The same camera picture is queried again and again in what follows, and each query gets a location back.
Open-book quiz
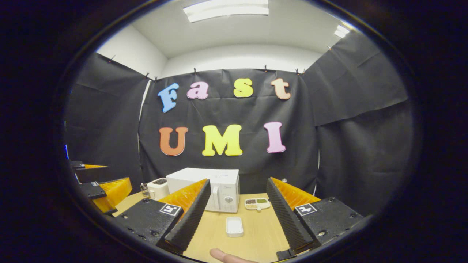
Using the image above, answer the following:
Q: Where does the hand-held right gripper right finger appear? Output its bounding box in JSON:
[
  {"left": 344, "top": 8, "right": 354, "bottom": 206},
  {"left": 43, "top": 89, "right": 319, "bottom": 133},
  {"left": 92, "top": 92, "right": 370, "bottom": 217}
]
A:
[{"left": 266, "top": 177, "right": 365, "bottom": 253}]

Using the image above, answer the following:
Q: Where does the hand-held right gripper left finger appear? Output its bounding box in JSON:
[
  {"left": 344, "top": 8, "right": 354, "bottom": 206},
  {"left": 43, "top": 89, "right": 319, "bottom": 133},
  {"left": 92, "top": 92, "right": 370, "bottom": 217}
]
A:
[{"left": 111, "top": 178, "right": 212, "bottom": 255}]

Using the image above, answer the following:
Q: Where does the white microwave oven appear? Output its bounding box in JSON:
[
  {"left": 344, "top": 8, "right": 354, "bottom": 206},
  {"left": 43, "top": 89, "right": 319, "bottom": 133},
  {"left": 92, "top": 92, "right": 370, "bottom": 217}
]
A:
[{"left": 166, "top": 168, "right": 241, "bottom": 213}]

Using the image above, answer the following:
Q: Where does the white divided grain dish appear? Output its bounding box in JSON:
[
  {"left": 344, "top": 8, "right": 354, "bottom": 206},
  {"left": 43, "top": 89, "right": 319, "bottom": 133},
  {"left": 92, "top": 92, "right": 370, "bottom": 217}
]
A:
[{"left": 244, "top": 198, "right": 271, "bottom": 212}]

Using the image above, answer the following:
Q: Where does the white rectangular tray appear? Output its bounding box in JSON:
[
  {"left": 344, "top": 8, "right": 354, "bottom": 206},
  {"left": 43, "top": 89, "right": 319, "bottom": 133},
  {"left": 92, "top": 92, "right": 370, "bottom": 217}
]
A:
[{"left": 226, "top": 217, "right": 244, "bottom": 238}]

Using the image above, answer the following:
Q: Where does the white toaster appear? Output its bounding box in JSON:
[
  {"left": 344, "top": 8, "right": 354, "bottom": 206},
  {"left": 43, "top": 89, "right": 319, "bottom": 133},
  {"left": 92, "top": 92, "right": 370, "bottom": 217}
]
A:
[{"left": 147, "top": 178, "right": 170, "bottom": 201}]

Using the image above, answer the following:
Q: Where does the long ceiling light panel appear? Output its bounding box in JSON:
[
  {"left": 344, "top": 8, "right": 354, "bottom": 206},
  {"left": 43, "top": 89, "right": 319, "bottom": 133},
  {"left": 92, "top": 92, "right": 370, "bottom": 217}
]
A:
[{"left": 183, "top": 0, "right": 269, "bottom": 23}]

